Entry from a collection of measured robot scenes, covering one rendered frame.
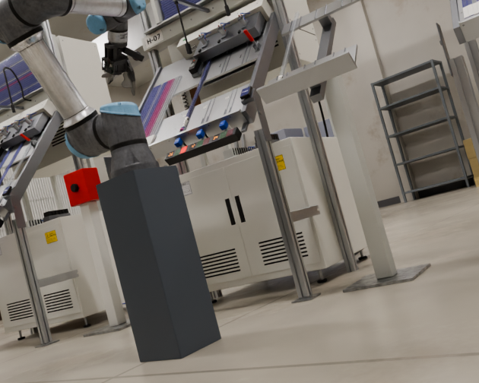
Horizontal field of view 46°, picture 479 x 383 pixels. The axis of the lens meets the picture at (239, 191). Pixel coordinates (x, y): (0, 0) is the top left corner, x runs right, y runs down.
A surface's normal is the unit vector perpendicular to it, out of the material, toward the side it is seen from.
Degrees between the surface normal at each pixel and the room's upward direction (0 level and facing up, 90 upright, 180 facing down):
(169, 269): 90
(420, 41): 90
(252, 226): 90
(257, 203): 90
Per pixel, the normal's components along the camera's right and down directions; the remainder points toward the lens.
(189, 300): 0.76, -0.24
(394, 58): -0.60, 0.11
